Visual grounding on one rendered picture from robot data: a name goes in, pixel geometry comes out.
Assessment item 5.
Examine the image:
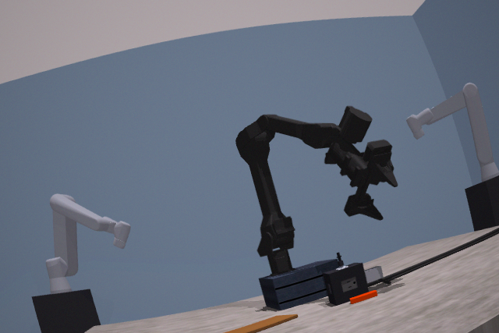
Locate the orange-red rectangular block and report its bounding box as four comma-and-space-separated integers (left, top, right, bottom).
350, 290, 378, 304

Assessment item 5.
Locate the orange flat rectangular board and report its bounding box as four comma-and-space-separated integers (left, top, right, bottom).
225, 314, 298, 333

